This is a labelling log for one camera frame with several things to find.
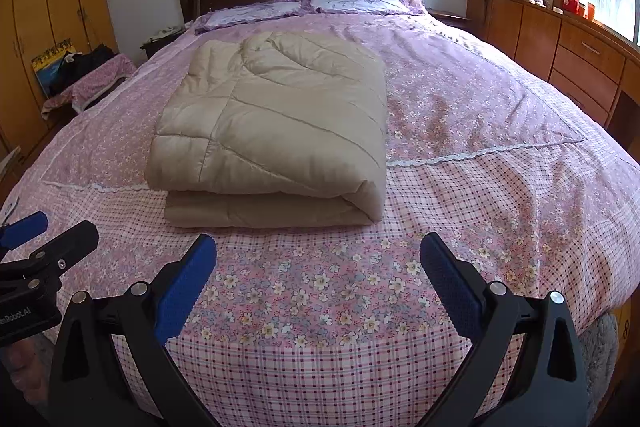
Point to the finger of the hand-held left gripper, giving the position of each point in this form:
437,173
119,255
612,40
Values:
70,243
25,228

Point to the purple ruffled pillow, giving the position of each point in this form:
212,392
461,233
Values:
355,2
250,13

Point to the beige padded coat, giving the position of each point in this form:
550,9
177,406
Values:
270,122

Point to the pink floral bedspread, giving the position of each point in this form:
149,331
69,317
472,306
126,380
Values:
450,187

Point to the dark clothes pile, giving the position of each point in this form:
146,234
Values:
90,59

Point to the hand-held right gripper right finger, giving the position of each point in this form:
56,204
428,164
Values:
450,282

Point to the grey fluffy rug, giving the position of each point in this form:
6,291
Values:
600,357

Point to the chair with pink cloth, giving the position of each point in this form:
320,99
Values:
95,79

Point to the orange cup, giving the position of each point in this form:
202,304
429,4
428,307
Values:
590,11

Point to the yellow wooden wardrobe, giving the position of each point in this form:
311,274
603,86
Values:
50,7

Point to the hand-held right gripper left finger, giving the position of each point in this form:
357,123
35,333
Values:
185,287

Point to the dark wooden nightstand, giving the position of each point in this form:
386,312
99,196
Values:
155,47
450,16

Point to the wooden drawer cabinet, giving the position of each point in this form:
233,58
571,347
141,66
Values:
580,52

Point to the blue printed picture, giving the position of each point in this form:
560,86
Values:
46,67

